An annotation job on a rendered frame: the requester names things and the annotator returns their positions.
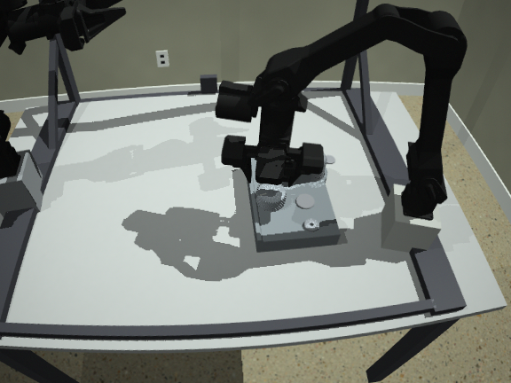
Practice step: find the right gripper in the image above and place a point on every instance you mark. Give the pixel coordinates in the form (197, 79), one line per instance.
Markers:
(77, 20)

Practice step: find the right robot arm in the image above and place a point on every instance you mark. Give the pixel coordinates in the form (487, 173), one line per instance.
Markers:
(18, 24)

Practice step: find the dark grey toothed gear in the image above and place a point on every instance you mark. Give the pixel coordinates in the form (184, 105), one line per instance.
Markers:
(270, 197)

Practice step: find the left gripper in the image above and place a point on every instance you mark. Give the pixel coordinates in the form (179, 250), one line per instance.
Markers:
(310, 160)

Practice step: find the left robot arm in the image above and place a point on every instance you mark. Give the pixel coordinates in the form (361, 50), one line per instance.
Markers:
(289, 72)

